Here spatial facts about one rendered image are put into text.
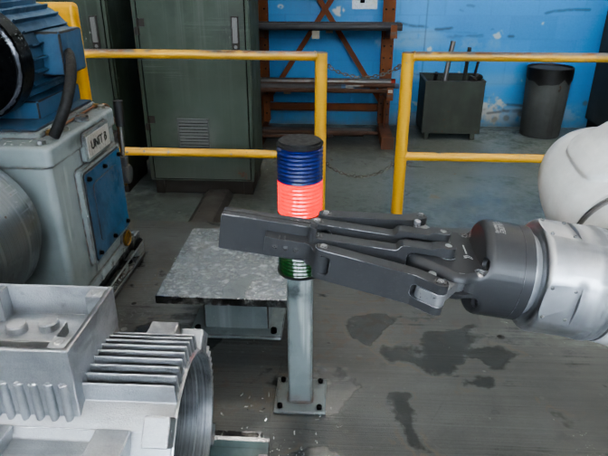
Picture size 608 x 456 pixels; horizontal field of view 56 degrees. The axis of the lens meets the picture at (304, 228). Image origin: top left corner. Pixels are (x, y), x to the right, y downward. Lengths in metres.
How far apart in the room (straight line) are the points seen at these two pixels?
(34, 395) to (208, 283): 0.53
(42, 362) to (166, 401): 0.10
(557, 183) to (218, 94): 3.19
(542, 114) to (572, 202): 4.90
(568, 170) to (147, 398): 0.44
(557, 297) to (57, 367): 0.39
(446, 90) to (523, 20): 1.00
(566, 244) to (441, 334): 0.67
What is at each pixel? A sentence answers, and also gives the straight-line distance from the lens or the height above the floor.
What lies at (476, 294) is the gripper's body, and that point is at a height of 1.20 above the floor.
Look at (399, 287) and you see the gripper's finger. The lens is 0.41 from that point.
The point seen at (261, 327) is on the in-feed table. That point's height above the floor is 0.81.
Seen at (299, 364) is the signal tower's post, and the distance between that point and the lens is 0.88.
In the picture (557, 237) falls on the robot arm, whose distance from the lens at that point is 0.46.
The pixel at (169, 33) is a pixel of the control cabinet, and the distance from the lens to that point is 3.70.
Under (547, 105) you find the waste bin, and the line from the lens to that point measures 5.46.
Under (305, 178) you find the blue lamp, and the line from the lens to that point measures 0.72.
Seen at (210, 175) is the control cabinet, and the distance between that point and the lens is 3.85.
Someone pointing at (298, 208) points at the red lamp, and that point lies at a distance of 0.73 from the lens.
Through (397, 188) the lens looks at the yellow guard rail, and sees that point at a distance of 2.92.
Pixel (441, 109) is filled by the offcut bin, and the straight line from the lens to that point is 5.16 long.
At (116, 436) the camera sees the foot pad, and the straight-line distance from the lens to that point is 0.51.
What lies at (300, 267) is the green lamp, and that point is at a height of 1.05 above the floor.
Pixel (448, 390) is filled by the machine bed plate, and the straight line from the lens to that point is 0.98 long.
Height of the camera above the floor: 1.42
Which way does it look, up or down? 25 degrees down
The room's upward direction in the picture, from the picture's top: straight up
